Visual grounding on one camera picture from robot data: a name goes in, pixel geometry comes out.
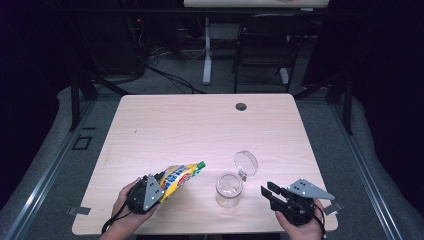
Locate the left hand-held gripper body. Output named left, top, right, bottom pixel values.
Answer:
left=126, top=173, right=165, bottom=215

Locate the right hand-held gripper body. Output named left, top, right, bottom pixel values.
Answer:
left=271, top=178, right=335, bottom=226

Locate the yellow snack packet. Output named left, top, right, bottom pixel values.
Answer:
left=158, top=160, right=207, bottom=204

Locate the clear jar with hinged lid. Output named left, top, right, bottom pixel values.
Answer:
left=214, top=150, right=259, bottom=209

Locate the person's right hand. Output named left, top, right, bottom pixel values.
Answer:
left=274, top=198, right=327, bottom=240

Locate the person's left hand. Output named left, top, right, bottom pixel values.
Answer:
left=110, top=177, right=158, bottom=231

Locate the gray tape piece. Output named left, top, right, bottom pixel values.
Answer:
left=68, top=206, right=92, bottom=216
left=323, top=201, right=344, bottom=216

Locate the black metal stand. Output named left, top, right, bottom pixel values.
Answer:
left=293, top=71, right=354, bottom=136
left=68, top=66, right=131, bottom=133

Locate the wooden desk with white legs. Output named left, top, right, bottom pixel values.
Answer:
left=183, top=0, right=330, bottom=86

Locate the black chair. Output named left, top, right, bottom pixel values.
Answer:
left=232, top=13, right=309, bottom=94

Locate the black gripper strap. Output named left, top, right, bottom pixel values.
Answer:
left=312, top=203, right=328, bottom=239
left=101, top=199, right=134, bottom=234

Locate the aluminium frame rail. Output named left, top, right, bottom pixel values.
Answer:
left=3, top=99, right=98, bottom=240
left=329, top=99, right=406, bottom=240

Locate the black floor cable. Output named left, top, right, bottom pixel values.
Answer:
left=146, top=64, right=206, bottom=95

